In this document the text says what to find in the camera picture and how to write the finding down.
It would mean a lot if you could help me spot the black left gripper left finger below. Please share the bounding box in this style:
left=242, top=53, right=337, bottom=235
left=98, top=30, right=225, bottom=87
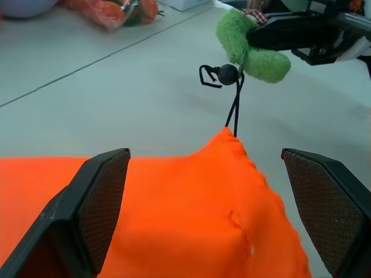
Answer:
left=0, top=148, right=132, bottom=278

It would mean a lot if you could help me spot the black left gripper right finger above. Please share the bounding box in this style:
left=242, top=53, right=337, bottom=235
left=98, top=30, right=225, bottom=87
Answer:
left=281, top=148, right=371, bottom=278

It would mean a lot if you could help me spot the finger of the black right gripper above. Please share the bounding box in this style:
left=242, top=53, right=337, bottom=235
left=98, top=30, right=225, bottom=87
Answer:
left=291, top=46, right=349, bottom=67
left=245, top=12, right=345, bottom=54

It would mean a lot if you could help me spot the green fluffy plush item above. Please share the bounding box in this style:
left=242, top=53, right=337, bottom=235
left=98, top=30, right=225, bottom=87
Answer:
left=216, top=8, right=292, bottom=85

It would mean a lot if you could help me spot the orange cloth pouch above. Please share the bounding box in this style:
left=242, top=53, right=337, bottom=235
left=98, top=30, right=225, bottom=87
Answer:
left=0, top=127, right=312, bottom=278

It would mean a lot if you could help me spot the red checked ribbon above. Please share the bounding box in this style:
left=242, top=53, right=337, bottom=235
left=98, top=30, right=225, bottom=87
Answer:
left=242, top=8, right=268, bottom=24

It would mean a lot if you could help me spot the white box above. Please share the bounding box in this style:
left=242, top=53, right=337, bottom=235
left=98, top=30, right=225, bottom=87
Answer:
left=165, top=0, right=213, bottom=13

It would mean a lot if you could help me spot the clear bag of orange carrots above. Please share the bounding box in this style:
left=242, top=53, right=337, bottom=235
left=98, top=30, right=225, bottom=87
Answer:
left=59, top=0, right=165, bottom=33

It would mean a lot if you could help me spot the pale lavender round object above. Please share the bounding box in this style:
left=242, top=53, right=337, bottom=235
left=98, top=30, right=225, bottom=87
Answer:
left=0, top=0, right=59, bottom=19

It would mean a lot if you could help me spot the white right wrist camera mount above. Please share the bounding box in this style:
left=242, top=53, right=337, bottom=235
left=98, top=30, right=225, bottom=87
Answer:
left=337, top=36, right=371, bottom=63

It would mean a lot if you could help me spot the black drawstring with ball stopper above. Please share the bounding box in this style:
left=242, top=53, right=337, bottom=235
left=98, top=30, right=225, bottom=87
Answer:
left=198, top=64, right=246, bottom=137

